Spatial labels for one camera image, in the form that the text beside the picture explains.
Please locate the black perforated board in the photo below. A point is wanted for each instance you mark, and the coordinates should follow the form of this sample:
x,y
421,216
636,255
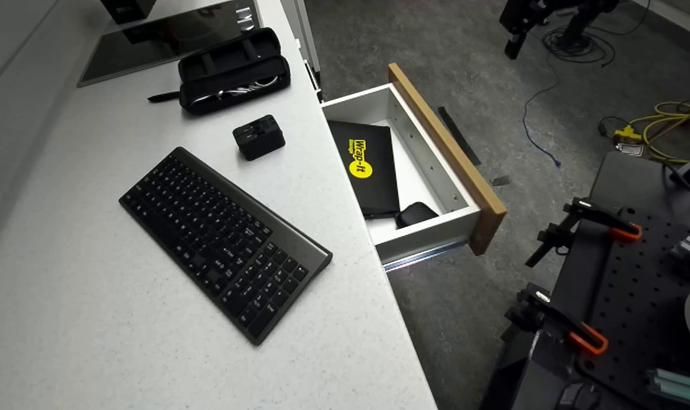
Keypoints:
x,y
648,296

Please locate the teal aluminium profile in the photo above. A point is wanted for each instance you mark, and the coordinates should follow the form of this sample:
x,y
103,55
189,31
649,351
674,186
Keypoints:
x,y
677,387

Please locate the black block object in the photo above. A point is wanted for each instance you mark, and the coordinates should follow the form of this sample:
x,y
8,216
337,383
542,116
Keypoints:
x,y
129,9

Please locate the black pen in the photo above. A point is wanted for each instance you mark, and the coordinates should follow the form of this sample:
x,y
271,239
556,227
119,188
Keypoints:
x,y
165,96

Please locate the black computer keyboard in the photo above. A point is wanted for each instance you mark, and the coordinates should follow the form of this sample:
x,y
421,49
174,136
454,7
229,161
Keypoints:
x,y
221,243

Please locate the black tape strip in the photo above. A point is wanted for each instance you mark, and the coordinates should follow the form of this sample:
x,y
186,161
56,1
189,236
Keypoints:
x,y
458,137

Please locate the small black box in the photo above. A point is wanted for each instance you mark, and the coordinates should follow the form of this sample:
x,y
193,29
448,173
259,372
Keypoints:
x,y
259,137

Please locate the white drawer with wooden front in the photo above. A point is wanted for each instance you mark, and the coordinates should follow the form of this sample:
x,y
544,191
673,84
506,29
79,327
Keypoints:
x,y
449,156

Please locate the black zippered pouch case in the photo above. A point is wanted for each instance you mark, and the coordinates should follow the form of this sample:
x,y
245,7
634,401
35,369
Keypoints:
x,y
232,68

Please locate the black mouse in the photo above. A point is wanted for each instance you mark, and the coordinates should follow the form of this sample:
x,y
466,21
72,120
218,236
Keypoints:
x,y
577,396

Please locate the black notebook with yellow logo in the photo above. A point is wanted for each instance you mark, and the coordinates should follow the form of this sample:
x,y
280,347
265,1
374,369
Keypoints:
x,y
369,172

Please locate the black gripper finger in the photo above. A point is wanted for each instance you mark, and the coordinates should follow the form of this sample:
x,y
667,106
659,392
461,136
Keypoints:
x,y
516,43

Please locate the dark grey robot table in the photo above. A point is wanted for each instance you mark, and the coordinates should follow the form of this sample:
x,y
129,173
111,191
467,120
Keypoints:
x,y
579,265

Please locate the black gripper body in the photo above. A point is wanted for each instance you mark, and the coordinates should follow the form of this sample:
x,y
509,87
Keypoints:
x,y
527,15

